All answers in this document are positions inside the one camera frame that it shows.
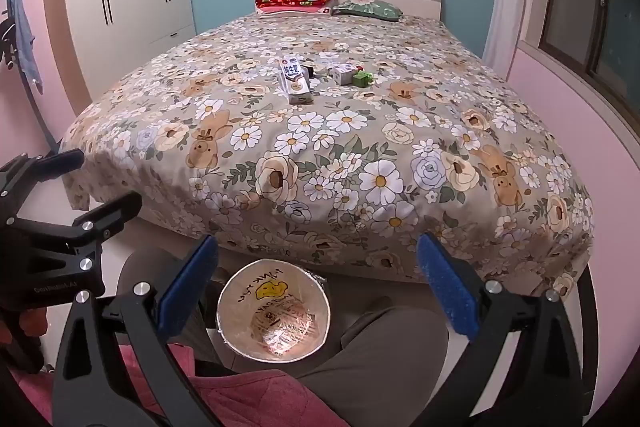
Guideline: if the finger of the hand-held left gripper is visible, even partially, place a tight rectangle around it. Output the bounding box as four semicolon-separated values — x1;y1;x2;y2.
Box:
0;148;87;218
72;191;144;278

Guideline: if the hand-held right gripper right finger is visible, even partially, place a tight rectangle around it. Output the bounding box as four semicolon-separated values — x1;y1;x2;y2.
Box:
412;233;587;427

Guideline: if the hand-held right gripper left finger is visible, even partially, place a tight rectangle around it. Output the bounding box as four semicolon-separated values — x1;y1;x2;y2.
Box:
52;235;226;427

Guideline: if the paper bin with plastic liner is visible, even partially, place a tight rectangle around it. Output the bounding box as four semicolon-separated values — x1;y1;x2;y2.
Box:
216;258;332;363

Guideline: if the long white carton box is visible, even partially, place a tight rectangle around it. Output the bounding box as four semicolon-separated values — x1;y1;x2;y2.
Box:
277;55;315;106

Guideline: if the person's right leg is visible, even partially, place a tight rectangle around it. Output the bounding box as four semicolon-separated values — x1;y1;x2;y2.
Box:
292;299;449;427

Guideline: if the crumpled clear plastic wrapper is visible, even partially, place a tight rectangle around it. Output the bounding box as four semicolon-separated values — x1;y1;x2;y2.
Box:
247;299;321;358

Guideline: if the blue hanging garment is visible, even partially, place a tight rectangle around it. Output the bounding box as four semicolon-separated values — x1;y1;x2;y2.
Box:
7;0;44;96

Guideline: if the pink quilted top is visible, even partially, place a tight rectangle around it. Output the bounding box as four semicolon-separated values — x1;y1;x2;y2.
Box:
10;341;353;427

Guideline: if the floral blanket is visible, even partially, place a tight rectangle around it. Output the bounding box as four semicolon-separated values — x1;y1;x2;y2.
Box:
59;12;596;299

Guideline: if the pink pillow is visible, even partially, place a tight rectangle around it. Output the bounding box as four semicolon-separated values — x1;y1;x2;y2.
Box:
256;4;335;17

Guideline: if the green floral pillow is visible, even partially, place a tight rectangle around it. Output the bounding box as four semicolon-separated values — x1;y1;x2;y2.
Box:
331;0;404;22

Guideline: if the dark framed window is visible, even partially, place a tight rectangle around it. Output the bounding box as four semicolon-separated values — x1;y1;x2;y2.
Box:
537;0;640;108

